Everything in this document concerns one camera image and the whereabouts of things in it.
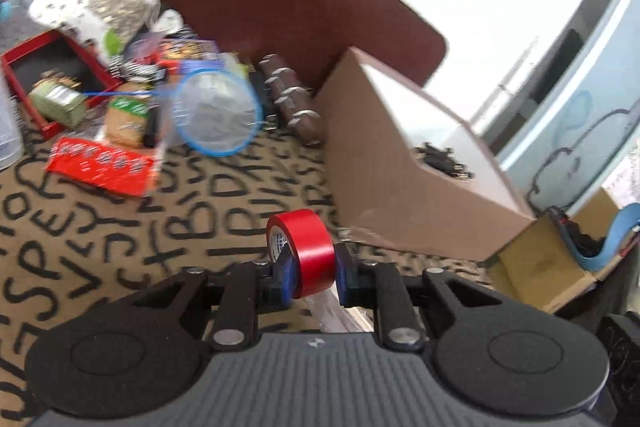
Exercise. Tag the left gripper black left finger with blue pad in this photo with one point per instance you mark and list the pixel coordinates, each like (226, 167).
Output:
(221, 309)

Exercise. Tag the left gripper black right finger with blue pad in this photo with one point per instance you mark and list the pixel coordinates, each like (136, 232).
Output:
(440, 312)

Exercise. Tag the red tape roll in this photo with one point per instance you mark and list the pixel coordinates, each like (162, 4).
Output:
(299, 242)

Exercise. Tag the red snack packet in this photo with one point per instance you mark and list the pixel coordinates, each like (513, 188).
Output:
(124, 172)

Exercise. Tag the brown biscuit packet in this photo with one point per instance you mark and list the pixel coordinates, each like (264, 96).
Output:
(126, 116)

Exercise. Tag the brown cardboard box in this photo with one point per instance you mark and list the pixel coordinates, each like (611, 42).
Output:
(384, 197)

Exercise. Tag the black clips in box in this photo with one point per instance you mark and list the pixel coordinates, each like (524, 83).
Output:
(442, 161)

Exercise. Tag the blue chair with carton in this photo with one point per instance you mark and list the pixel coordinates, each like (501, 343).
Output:
(560, 257)

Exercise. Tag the blue rimmed round net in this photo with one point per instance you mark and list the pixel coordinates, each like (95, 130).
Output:
(212, 111)

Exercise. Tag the brown striped pencil case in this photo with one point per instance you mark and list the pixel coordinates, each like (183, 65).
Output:
(292, 100)

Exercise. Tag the glass door with cartoon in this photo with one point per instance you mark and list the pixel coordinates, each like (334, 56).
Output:
(560, 130)

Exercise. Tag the colourful card box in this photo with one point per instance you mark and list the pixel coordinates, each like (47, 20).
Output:
(182, 56)

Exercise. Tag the small green box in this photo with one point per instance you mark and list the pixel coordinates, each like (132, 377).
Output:
(59, 103)

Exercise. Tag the red tray box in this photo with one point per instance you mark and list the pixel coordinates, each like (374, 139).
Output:
(51, 51)

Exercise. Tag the white spotted pouch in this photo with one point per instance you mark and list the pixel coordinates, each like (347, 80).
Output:
(105, 27)

